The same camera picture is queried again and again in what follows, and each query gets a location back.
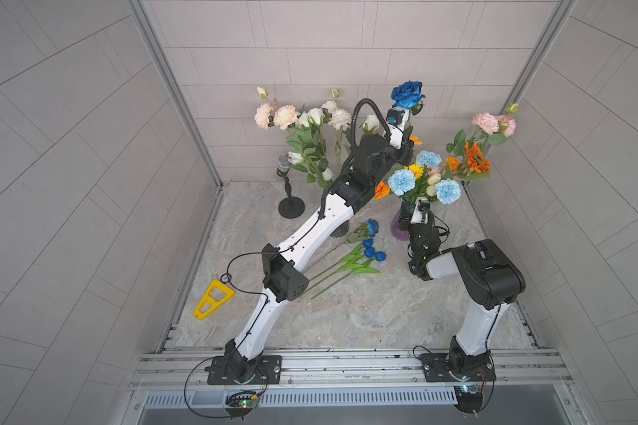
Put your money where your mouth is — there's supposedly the blue purple glass vase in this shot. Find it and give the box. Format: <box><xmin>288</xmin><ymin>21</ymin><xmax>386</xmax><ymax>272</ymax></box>
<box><xmin>390</xmin><ymin>200</ymin><xmax>415</xmax><ymax>241</ymax></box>

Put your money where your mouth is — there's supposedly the blue rose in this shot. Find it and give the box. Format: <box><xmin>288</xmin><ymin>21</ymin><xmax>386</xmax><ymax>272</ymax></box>
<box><xmin>391</xmin><ymin>81</ymin><xmax>425</xmax><ymax>116</ymax></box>
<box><xmin>307</xmin><ymin>219</ymin><xmax>380</xmax><ymax>270</ymax></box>

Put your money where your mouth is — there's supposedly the pink glass vase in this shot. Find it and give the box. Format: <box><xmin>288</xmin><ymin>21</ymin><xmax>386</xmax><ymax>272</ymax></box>
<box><xmin>331</xmin><ymin>221</ymin><xmax>350</xmax><ymax>238</ymax></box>

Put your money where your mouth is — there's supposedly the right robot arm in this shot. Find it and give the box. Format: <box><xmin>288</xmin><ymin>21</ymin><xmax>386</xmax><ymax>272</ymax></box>
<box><xmin>398</xmin><ymin>198</ymin><xmax>526</xmax><ymax>381</ymax></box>

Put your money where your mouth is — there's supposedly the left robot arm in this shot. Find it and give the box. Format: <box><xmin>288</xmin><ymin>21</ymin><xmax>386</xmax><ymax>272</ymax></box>
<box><xmin>223</xmin><ymin>98</ymin><xmax>414</xmax><ymax>384</ymax></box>

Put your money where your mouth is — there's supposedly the right vase bouquet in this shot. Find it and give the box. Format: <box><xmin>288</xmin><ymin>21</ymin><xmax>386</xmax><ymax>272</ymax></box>
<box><xmin>374</xmin><ymin>103</ymin><xmax>519</xmax><ymax>205</ymax></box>

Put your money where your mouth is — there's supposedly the vase bouquet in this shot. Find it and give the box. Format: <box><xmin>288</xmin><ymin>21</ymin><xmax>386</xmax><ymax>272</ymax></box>
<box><xmin>254</xmin><ymin>87</ymin><xmax>353</xmax><ymax>189</ymax></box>
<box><xmin>374</xmin><ymin>103</ymin><xmax>519</xmax><ymax>205</ymax></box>

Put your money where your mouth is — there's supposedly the left vase bouquet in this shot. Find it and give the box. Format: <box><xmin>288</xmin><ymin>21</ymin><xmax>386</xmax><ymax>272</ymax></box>
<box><xmin>254</xmin><ymin>87</ymin><xmax>353</xmax><ymax>189</ymax></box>

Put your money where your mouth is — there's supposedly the black round stand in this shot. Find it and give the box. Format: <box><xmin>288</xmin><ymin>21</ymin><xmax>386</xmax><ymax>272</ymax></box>
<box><xmin>276</xmin><ymin>155</ymin><xmax>305</xmax><ymax>219</ymax></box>

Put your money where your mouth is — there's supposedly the right circuit board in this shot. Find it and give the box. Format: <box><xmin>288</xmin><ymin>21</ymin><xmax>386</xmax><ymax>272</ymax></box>
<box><xmin>454</xmin><ymin>385</ymin><xmax>484</xmax><ymax>415</ymax></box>

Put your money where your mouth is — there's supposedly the circuit board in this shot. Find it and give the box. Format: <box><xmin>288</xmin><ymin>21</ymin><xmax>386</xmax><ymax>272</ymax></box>
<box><xmin>454</xmin><ymin>385</ymin><xmax>484</xmax><ymax>415</ymax></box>
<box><xmin>224</xmin><ymin>391</ymin><xmax>261</xmax><ymax>420</ymax></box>

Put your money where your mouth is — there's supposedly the yellow plastic piece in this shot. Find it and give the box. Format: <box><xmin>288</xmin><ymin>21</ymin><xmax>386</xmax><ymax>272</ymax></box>
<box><xmin>193</xmin><ymin>279</ymin><xmax>237</xmax><ymax>321</ymax></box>

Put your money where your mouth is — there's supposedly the left circuit board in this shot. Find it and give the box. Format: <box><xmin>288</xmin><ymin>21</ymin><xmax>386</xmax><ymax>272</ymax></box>
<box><xmin>224</xmin><ymin>391</ymin><xmax>261</xmax><ymax>420</ymax></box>

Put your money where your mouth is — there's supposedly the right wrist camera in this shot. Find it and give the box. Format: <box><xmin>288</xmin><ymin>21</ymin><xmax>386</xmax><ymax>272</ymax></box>
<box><xmin>410</xmin><ymin>198</ymin><xmax>431</xmax><ymax>225</ymax></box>

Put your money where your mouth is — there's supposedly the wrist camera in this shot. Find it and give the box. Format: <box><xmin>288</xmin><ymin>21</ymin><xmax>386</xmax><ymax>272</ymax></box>
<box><xmin>410</xmin><ymin>198</ymin><xmax>431</xmax><ymax>225</ymax></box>
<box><xmin>386</xmin><ymin>106</ymin><xmax>410</xmax><ymax>150</ymax></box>

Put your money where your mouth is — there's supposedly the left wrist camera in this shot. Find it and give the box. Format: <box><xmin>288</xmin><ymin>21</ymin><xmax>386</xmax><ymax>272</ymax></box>
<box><xmin>386</xmin><ymin>106</ymin><xmax>410</xmax><ymax>150</ymax></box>

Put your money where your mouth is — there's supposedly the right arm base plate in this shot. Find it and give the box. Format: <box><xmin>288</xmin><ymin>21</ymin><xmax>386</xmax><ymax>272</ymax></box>
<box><xmin>418</xmin><ymin>352</ymin><xmax>496</xmax><ymax>384</ymax></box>

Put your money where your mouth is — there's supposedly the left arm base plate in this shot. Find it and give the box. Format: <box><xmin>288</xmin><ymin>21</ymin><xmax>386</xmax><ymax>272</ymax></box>
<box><xmin>205</xmin><ymin>355</ymin><xmax>283</xmax><ymax>385</ymax></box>

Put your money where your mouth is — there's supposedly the aluminium rail frame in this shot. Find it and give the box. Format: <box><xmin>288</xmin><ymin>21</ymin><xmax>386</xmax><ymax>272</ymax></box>
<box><xmin>128</xmin><ymin>348</ymin><xmax>579</xmax><ymax>415</ymax></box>

